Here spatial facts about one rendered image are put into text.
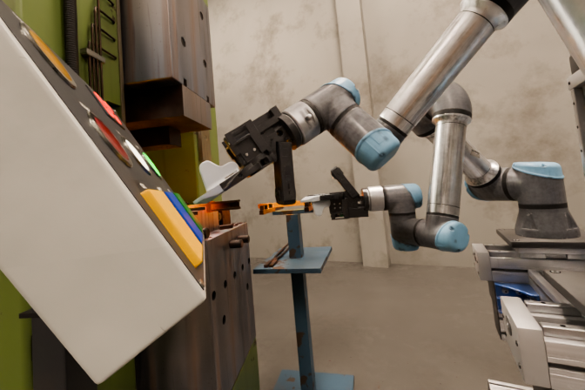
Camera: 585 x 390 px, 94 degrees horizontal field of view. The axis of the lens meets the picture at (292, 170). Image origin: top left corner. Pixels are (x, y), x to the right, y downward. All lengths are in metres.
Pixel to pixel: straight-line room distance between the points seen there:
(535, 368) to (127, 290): 0.61
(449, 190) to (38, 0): 0.99
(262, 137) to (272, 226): 3.86
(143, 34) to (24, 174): 0.76
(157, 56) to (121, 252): 0.73
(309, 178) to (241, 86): 1.95
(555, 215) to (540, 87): 2.78
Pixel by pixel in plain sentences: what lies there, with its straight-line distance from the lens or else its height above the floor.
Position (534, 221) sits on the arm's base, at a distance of 1.12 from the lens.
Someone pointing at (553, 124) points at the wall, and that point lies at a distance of 3.78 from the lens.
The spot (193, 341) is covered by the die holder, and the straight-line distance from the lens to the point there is 0.88.
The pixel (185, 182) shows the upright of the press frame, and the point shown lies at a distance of 1.24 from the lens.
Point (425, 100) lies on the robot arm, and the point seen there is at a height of 1.18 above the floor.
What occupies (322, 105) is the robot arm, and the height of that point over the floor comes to 1.18.
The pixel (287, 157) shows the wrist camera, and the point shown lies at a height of 1.09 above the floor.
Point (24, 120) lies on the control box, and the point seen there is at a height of 1.09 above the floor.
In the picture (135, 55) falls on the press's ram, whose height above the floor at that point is 1.44.
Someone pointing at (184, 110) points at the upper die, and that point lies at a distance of 0.87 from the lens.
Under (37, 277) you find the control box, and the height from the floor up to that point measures 0.99.
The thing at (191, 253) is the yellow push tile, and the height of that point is 0.99.
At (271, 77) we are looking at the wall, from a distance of 4.50.
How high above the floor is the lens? 1.03
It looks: 4 degrees up
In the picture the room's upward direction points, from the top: 5 degrees counter-clockwise
